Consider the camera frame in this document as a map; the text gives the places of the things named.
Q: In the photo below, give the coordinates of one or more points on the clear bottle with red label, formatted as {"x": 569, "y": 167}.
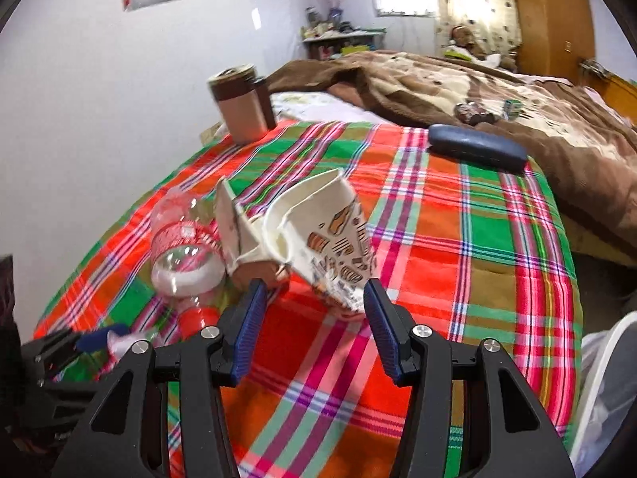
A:
{"x": 184, "y": 259}

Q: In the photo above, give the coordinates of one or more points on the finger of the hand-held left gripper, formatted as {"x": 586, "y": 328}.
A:
{"x": 99, "y": 338}

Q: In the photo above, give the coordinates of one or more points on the beige and brown mug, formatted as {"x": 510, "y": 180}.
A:
{"x": 239, "y": 109}

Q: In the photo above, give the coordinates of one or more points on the wooden wardrobe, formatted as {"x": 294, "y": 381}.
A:
{"x": 552, "y": 10}

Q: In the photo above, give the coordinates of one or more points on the dark blue glasses case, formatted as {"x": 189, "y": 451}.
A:
{"x": 477, "y": 147}

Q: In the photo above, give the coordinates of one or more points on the brown fleece blanket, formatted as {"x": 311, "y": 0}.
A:
{"x": 572, "y": 159}

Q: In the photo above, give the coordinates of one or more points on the colourful plaid cloth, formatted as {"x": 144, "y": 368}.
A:
{"x": 448, "y": 259}

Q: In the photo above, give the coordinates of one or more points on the heart patterned curtain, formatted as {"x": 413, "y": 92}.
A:
{"x": 473, "y": 0}

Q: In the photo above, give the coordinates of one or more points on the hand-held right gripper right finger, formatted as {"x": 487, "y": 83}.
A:
{"x": 383, "y": 333}

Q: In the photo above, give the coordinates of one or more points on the wooden headboard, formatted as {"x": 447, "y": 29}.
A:
{"x": 622, "y": 89}

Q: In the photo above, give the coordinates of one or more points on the crushed printed paper cup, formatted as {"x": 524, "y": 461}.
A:
{"x": 328, "y": 239}

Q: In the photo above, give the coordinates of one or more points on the white bin with plastic bag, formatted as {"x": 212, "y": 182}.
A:
{"x": 612, "y": 383}

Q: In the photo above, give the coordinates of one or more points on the cluttered white shelf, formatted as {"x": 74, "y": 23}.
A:
{"x": 343, "y": 42}

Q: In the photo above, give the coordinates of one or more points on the brown teddy bear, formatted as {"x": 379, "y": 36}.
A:
{"x": 463, "y": 40}

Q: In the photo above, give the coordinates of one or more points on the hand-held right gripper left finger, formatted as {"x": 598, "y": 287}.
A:
{"x": 246, "y": 333}

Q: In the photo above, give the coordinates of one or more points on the small green box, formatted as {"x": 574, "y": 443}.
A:
{"x": 512, "y": 108}

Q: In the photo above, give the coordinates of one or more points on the white bed sheet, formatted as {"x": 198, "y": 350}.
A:
{"x": 318, "y": 104}

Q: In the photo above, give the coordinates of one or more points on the pink red drink carton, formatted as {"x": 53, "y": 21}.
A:
{"x": 127, "y": 346}

